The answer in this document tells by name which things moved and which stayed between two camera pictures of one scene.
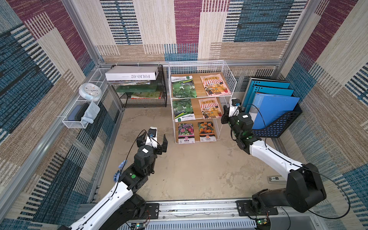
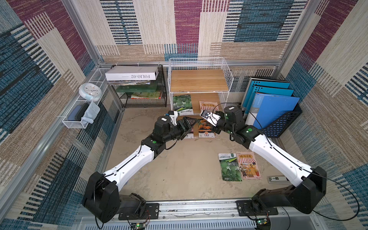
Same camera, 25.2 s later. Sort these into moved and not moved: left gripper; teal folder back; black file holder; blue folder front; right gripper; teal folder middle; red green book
Moved: left gripper; right gripper
Not moved: black file holder; blue folder front; teal folder back; red green book; teal folder middle
